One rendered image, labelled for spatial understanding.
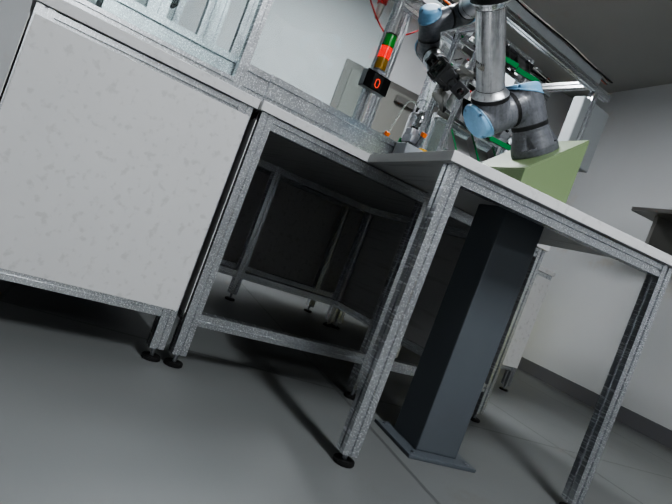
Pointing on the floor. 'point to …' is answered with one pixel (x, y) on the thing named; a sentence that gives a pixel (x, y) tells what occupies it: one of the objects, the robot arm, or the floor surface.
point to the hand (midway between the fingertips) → (462, 96)
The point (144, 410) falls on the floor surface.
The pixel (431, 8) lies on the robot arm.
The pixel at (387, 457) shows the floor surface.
